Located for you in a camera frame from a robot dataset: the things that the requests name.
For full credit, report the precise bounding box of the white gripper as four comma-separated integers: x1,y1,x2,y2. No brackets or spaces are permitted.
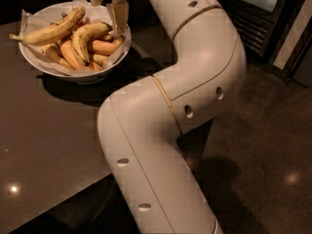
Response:
91,0,129,36

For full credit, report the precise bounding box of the curved yellow banana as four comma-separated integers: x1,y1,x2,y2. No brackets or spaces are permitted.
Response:
71,21,111,66

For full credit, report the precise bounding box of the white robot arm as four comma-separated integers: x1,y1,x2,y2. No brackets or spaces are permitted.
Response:
97,0,247,234

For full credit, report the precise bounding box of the white paper bowl liner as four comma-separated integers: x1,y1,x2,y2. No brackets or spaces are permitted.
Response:
20,0,129,75

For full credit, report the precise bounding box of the orange banana upper centre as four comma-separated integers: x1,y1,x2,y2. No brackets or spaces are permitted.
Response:
97,33,114,42

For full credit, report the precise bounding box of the orange banana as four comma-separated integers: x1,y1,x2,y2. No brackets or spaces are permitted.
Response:
97,33,114,42
59,39,89,70
88,40,118,56

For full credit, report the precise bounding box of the small banana right rim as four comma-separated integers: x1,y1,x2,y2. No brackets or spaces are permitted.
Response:
113,36,125,47

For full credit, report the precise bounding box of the long yellow top banana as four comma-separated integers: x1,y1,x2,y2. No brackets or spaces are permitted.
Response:
9,7,86,46

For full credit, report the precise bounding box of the orange banana middle right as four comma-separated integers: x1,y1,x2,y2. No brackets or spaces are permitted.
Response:
88,40,118,56

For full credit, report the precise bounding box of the white ceramic bowl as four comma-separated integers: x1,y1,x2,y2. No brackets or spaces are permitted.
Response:
19,1,133,85

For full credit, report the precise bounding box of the yellow banana bottom right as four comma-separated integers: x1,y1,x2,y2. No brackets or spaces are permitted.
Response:
89,53,108,66

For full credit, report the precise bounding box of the orange banana lower centre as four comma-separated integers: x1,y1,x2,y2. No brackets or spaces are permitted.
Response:
59,39,89,70

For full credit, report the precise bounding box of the yellow banana lower left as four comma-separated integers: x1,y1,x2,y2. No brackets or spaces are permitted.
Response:
42,44,73,70

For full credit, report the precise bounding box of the black glass door refrigerator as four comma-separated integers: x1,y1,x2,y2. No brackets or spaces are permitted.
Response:
217,0,312,87

